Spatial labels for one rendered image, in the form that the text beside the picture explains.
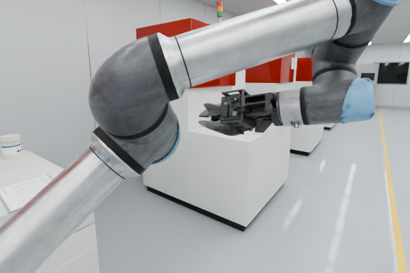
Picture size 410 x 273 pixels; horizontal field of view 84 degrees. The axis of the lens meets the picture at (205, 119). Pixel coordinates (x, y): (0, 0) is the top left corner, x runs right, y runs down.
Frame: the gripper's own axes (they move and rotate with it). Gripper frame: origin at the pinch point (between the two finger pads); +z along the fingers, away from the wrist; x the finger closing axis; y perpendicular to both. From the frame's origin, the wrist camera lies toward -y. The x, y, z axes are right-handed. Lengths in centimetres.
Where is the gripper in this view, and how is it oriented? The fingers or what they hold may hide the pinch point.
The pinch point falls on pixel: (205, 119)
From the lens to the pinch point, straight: 59.5
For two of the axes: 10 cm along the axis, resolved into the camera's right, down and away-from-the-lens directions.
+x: -0.7, 9.6, -2.6
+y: -5.4, -2.6, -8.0
